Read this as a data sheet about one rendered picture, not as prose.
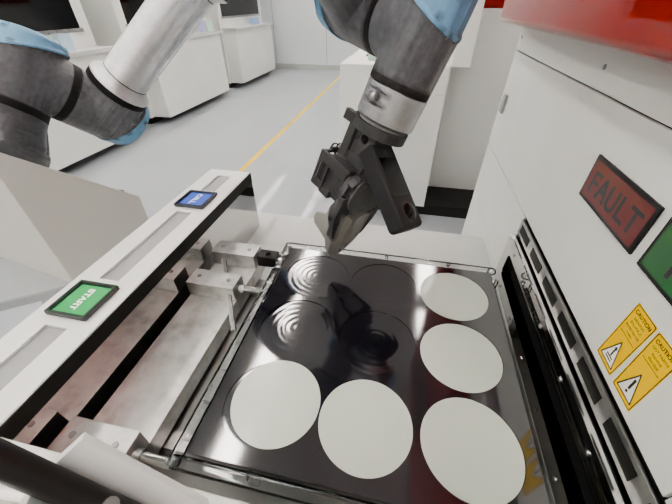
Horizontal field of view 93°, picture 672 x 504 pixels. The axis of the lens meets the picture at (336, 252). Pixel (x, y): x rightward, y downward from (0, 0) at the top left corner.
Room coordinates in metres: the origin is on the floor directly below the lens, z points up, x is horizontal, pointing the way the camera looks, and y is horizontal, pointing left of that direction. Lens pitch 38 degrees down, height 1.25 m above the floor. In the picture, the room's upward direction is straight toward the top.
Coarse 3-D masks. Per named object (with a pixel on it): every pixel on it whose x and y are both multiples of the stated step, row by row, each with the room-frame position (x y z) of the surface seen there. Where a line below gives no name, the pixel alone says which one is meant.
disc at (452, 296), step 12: (432, 276) 0.39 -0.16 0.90; (444, 276) 0.39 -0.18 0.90; (456, 276) 0.39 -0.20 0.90; (420, 288) 0.36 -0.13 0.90; (432, 288) 0.36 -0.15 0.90; (444, 288) 0.36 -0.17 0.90; (456, 288) 0.36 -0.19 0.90; (468, 288) 0.36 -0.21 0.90; (480, 288) 0.36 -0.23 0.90; (432, 300) 0.33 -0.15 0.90; (444, 300) 0.33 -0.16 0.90; (456, 300) 0.33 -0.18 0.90; (468, 300) 0.33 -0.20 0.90; (480, 300) 0.33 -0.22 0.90; (444, 312) 0.31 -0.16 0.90; (456, 312) 0.31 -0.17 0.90; (468, 312) 0.31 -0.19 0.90; (480, 312) 0.31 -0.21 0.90
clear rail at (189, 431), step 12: (288, 252) 0.45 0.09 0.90; (276, 264) 0.41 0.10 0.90; (276, 276) 0.39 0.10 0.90; (264, 288) 0.35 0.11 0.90; (264, 300) 0.34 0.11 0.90; (252, 312) 0.31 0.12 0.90; (240, 336) 0.26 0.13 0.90; (228, 348) 0.25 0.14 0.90; (228, 360) 0.23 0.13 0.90; (216, 372) 0.21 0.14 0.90; (216, 384) 0.20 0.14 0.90; (204, 396) 0.18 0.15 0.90; (204, 408) 0.17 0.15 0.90; (192, 420) 0.16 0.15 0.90; (192, 432) 0.14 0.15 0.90; (180, 444) 0.13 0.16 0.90; (168, 456) 0.12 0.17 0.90; (168, 468) 0.11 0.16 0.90
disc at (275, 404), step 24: (240, 384) 0.20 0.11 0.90; (264, 384) 0.20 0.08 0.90; (288, 384) 0.20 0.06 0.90; (312, 384) 0.20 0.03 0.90; (240, 408) 0.17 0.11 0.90; (264, 408) 0.17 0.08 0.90; (288, 408) 0.17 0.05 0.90; (312, 408) 0.17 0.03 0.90; (240, 432) 0.14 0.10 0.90; (264, 432) 0.14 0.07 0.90; (288, 432) 0.14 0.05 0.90
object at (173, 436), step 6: (174, 432) 0.17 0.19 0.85; (180, 432) 0.17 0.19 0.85; (168, 438) 0.16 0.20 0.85; (174, 438) 0.16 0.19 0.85; (168, 444) 0.15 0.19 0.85; (174, 444) 0.15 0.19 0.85; (162, 450) 0.15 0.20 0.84; (168, 450) 0.15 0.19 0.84; (192, 456) 0.14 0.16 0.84; (216, 462) 0.14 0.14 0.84; (240, 468) 0.13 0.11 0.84; (264, 474) 0.12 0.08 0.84; (288, 480) 0.12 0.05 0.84; (312, 486) 0.11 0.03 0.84; (336, 492) 0.11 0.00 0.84; (360, 498) 0.10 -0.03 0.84
